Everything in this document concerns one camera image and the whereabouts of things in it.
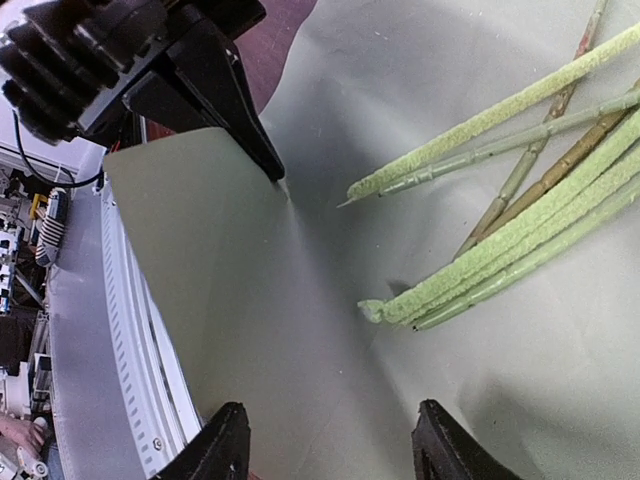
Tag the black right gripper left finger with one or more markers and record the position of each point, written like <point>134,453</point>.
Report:
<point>221,450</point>

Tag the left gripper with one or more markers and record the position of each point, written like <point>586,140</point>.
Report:
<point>77,68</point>

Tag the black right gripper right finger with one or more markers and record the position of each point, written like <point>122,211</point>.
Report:
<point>443,449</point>

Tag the green wrapping paper sheet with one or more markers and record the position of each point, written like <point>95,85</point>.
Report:
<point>258,286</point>

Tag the yellow fake flower stem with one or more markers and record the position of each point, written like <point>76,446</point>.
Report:
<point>602,185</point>

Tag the peach fake flower stem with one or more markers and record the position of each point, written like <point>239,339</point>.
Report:
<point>597,132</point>

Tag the person hand at edge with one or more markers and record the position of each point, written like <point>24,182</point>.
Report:
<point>26,434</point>

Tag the front aluminium rail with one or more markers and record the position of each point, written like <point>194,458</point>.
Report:
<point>121,406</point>

